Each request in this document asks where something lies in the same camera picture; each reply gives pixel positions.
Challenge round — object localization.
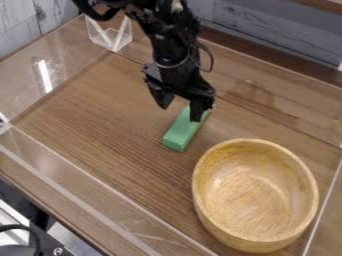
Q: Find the green rectangular block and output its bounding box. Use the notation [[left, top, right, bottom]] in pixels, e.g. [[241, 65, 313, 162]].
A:
[[162, 106, 211, 152]]

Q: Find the clear acrylic corner bracket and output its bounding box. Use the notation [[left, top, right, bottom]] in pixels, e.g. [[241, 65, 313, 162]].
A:
[[86, 17, 133, 53]]

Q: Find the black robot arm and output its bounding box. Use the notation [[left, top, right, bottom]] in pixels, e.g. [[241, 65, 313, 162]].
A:
[[72, 0, 215, 122]]

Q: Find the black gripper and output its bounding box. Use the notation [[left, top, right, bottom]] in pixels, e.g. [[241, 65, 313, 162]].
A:
[[141, 59, 217, 123]]

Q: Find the brown wooden bowl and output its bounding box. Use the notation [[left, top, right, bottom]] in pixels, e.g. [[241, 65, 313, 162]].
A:
[[193, 138, 320, 253]]

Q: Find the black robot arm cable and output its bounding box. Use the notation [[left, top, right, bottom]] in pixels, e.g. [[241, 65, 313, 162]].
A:
[[191, 41, 215, 73]]

